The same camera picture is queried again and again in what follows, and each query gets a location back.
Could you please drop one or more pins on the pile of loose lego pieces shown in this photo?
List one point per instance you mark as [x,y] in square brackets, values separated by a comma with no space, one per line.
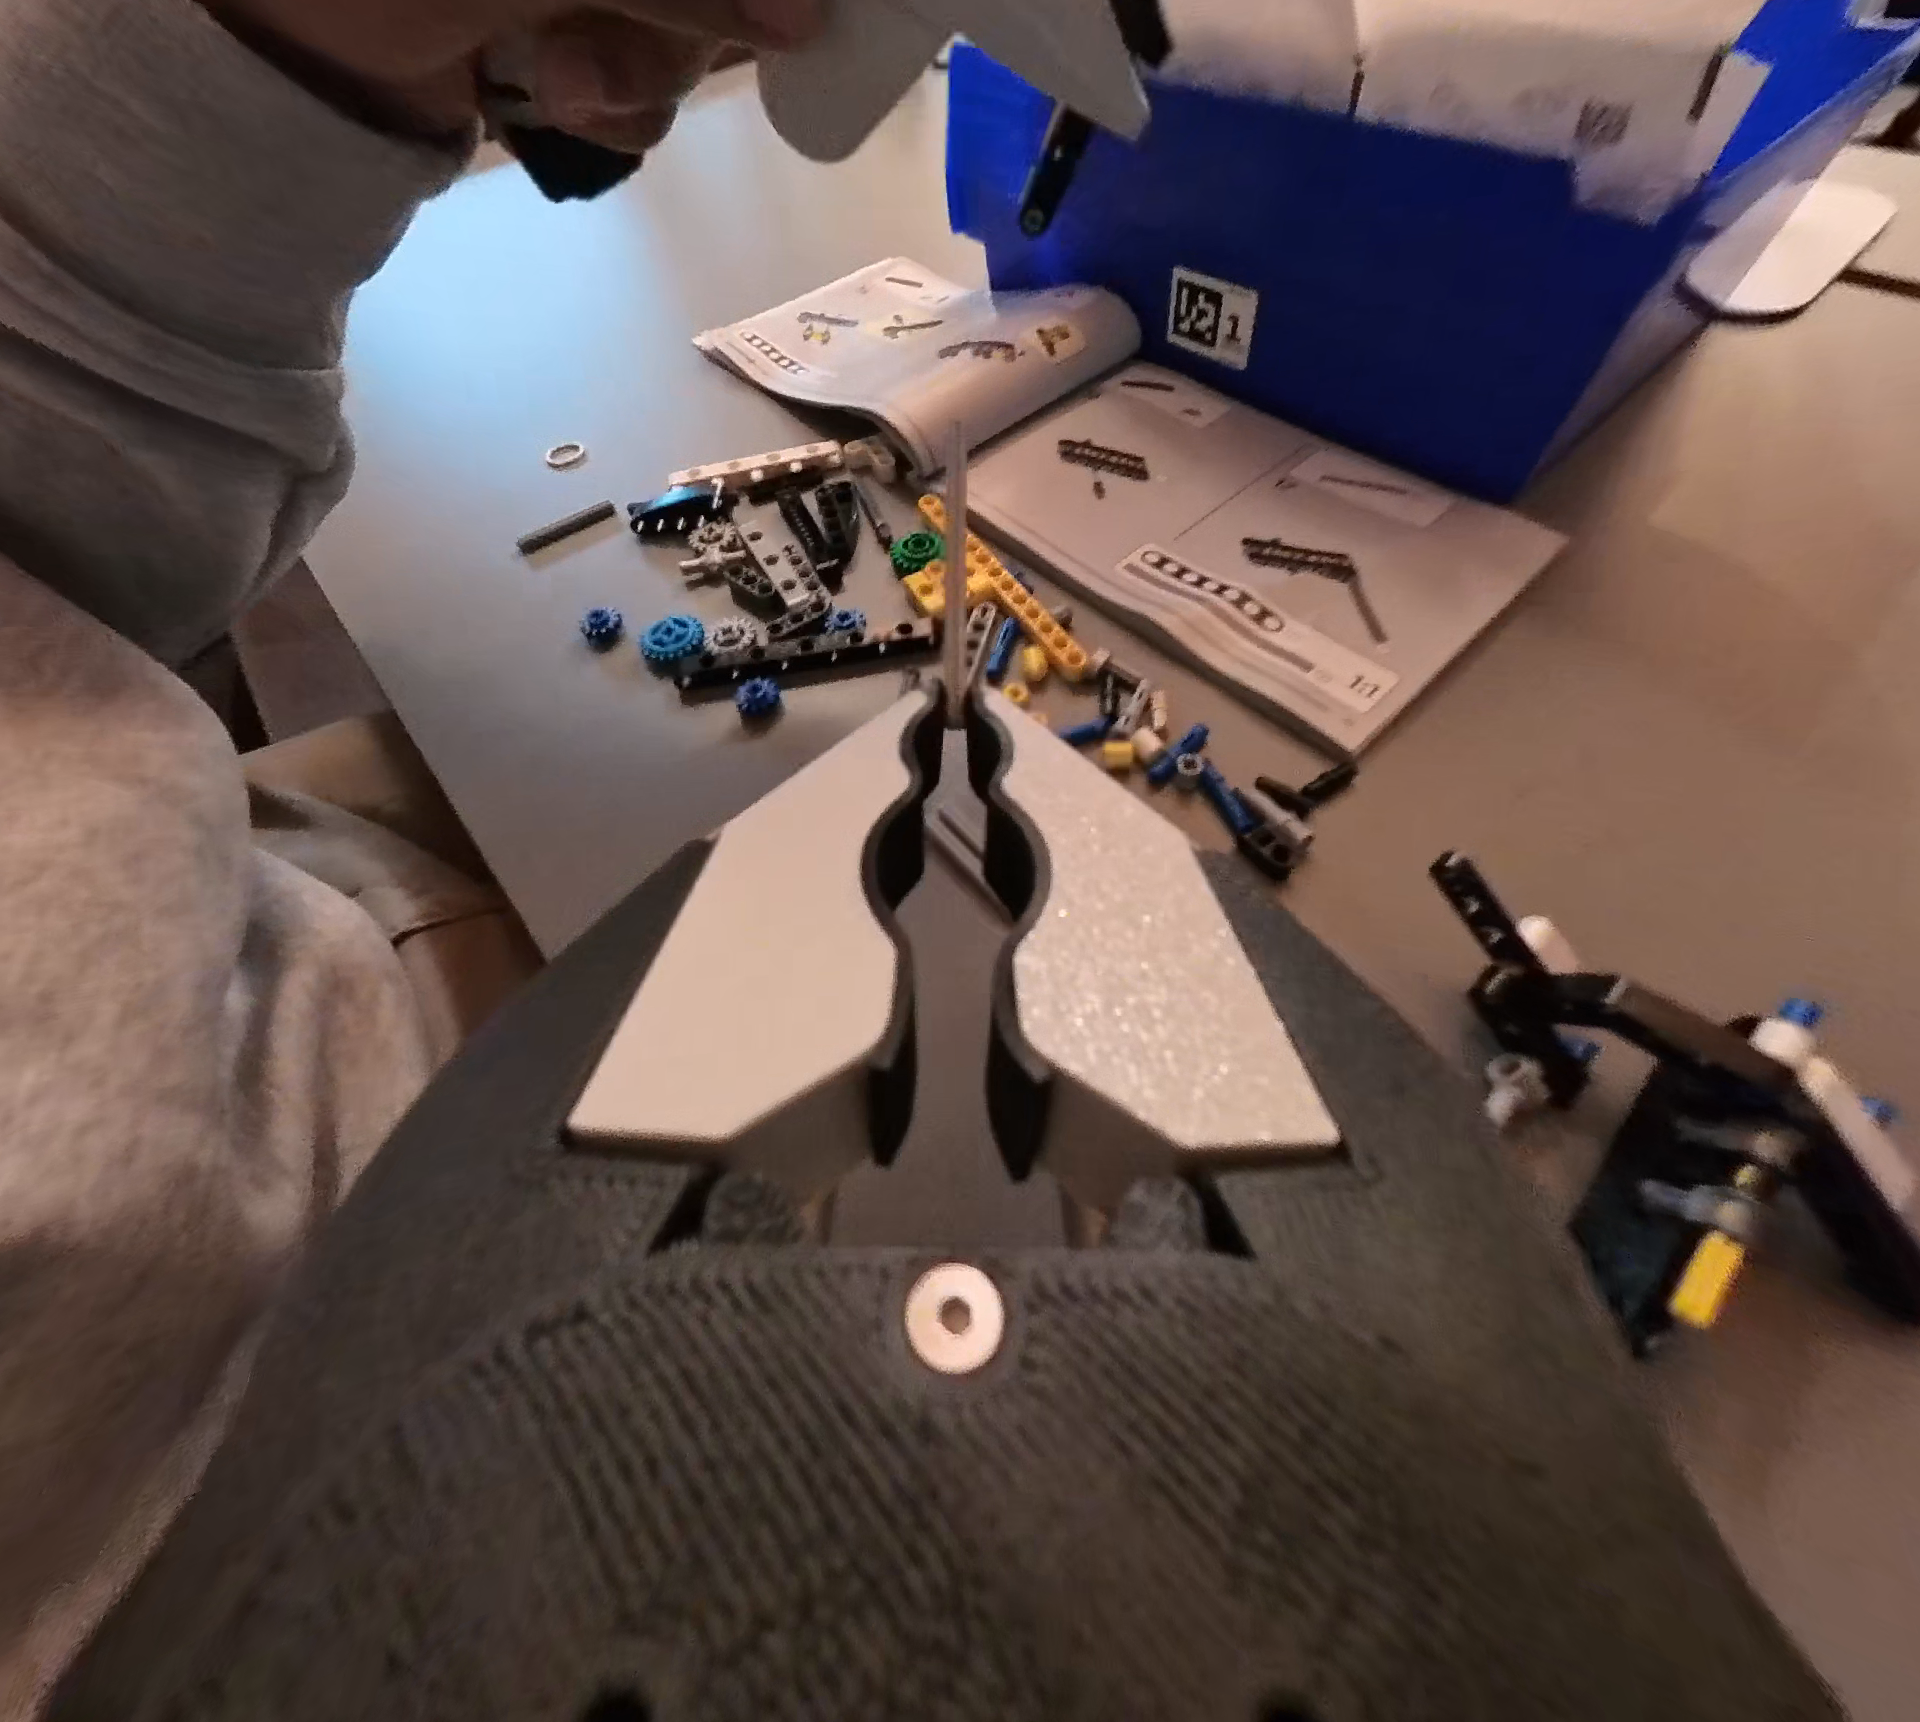
[991,583]

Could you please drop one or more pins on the white rubber band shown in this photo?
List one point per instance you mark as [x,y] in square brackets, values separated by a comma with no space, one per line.
[548,457]

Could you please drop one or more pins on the black yellow lego beam assembly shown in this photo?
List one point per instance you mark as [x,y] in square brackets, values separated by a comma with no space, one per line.
[1050,170]

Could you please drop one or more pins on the lego instruction booklet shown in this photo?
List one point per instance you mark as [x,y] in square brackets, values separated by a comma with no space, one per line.
[1274,507]

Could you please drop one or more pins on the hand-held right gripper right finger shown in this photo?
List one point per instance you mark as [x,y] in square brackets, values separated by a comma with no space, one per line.
[1155,1002]

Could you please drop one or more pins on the white stand base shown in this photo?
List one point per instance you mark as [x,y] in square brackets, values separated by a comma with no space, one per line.
[1784,252]

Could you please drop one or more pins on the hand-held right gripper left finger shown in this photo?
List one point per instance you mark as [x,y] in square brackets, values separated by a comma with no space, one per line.
[750,972]

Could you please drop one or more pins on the blue storage bin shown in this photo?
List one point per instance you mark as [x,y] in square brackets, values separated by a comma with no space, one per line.
[1424,296]

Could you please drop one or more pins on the person's tan trouser leg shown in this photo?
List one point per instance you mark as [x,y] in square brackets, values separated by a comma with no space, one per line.
[405,882]

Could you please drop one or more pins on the small black lego assembly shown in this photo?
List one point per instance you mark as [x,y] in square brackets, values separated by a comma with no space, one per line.
[1694,1046]

